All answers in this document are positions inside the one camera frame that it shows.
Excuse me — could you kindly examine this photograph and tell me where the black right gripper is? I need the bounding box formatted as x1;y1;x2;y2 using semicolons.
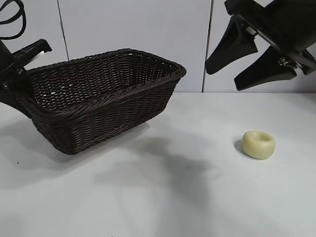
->
205;0;316;92

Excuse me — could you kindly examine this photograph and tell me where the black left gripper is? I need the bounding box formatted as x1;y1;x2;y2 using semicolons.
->
0;39;53;119

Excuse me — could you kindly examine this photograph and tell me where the pale yellow egg yolk pastry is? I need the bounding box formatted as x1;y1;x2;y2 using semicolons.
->
241;130;276;160

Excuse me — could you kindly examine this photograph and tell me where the dark brown wicker basket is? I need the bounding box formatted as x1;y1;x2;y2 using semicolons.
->
23;48;187;156

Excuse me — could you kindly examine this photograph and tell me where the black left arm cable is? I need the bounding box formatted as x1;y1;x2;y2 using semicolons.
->
0;0;27;41

